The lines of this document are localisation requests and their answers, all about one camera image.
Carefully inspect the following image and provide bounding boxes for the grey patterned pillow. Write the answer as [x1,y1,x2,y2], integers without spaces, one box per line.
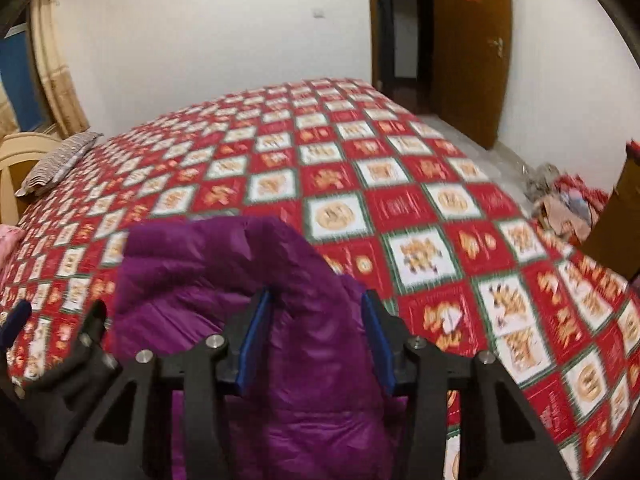
[15,131,104,197]

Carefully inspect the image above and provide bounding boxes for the red printed bed blanket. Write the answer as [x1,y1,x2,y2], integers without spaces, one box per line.
[0,78,640,480]

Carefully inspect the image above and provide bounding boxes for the brown door frame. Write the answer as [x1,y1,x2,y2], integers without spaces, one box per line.
[366,0,437,111]

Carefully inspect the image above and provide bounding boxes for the pink floral blanket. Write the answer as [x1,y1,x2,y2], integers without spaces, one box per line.
[0,224,26,267]

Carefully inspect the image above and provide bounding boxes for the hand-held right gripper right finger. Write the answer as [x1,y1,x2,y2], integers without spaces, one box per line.
[361,290,571,480]

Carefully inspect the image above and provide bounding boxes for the pile of clutter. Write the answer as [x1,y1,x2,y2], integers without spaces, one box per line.
[520,161,612,247]

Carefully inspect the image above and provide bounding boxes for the brown wooden door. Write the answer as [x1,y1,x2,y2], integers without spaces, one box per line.
[430,0,514,151]

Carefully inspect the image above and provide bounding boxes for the window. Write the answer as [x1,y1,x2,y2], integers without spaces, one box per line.
[0,25,52,132]

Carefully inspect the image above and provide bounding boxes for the brown wooden cabinet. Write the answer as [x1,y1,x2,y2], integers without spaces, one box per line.
[581,142,640,282]

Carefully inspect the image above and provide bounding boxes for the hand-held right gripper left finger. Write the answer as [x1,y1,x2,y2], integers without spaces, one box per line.
[54,287,275,480]

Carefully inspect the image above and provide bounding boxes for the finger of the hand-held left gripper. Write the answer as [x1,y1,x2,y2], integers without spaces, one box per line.
[17,300,124,463]
[0,300,32,391]

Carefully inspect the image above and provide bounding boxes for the purple down jacket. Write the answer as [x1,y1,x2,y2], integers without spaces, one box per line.
[109,215,417,480]

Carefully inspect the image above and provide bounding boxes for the cream wooden headboard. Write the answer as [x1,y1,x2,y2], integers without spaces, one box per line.
[0,132,63,226]

